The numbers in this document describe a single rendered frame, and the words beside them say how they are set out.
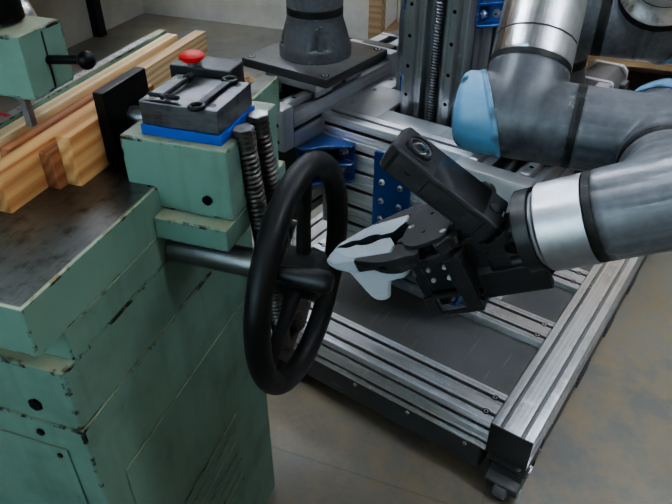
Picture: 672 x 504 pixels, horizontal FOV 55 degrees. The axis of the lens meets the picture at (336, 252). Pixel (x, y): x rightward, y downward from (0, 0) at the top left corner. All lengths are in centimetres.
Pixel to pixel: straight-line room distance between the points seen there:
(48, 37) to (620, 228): 61
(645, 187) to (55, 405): 60
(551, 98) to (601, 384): 134
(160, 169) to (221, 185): 8
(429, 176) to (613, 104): 17
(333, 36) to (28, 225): 80
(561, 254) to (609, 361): 141
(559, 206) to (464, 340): 107
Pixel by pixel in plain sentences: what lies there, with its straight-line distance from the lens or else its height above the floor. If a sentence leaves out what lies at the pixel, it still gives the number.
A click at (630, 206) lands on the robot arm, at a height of 103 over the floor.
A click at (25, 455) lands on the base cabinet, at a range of 88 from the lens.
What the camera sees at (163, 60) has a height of 94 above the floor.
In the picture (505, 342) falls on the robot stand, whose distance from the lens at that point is 159.
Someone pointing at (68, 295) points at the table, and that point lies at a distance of 68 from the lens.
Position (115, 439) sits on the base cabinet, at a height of 65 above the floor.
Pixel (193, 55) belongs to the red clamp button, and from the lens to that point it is 80.
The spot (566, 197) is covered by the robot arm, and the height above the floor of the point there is 102.
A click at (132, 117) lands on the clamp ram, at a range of 83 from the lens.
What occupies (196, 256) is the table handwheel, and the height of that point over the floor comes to 82.
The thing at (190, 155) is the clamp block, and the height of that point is 95.
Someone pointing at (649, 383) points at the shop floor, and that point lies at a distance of 192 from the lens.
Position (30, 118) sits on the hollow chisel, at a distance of 85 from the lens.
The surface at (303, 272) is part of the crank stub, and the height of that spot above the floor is 89.
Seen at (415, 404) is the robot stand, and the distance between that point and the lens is 147.
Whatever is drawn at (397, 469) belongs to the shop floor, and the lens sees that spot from 157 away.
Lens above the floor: 128
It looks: 36 degrees down
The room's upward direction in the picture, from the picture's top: straight up
